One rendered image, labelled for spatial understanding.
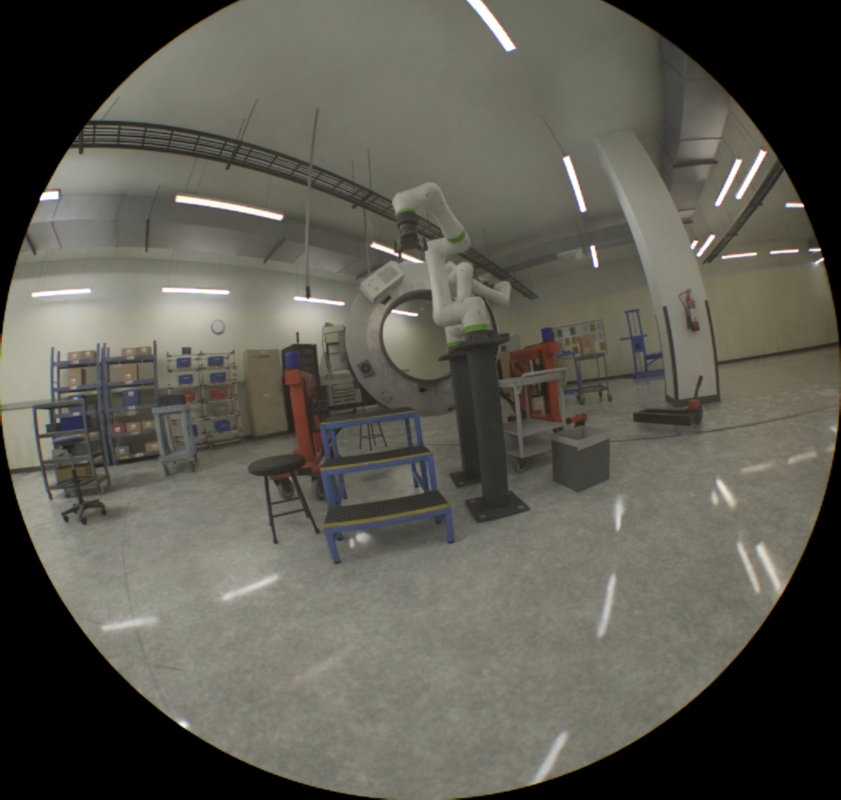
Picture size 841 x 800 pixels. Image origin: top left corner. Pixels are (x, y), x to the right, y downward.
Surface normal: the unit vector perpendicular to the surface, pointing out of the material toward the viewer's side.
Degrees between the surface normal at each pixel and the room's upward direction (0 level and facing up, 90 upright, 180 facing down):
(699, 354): 90
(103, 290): 90
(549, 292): 90
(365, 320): 90
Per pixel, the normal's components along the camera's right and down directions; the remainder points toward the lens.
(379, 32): 0.13, 0.99
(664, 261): -0.62, 0.07
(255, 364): 0.77, -0.11
